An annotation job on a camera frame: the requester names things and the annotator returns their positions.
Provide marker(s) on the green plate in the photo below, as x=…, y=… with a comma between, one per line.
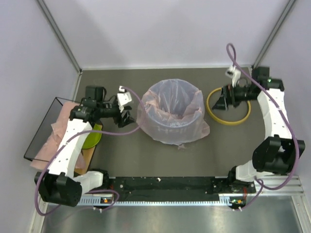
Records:
x=93, y=138

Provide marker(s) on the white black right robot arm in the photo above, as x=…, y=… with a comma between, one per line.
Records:
x=279, y=152

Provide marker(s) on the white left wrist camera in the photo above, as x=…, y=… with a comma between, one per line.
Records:
x=123, y=97

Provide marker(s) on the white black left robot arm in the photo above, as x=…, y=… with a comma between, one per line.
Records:
x=57, y=183

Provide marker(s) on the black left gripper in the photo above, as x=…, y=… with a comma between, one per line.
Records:
x=126, y=120

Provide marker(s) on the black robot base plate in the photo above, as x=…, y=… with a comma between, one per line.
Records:
x=163, y=189

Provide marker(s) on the pink plastic trash bag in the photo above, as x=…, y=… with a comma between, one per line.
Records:
x=172, y=136
x=50, y=147

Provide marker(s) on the grey slotted cable duct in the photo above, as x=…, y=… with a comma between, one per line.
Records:
x=96, y=200

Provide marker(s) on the aluminium frame rail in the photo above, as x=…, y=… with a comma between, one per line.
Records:
x=280, y=207

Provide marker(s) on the blue trash bin yellow rim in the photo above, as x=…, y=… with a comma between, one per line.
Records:
x=174, y=103

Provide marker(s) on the black wire frame shelf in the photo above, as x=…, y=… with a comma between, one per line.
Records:
x=44, y=130

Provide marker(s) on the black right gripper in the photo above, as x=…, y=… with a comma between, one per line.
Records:
x=227, y=97

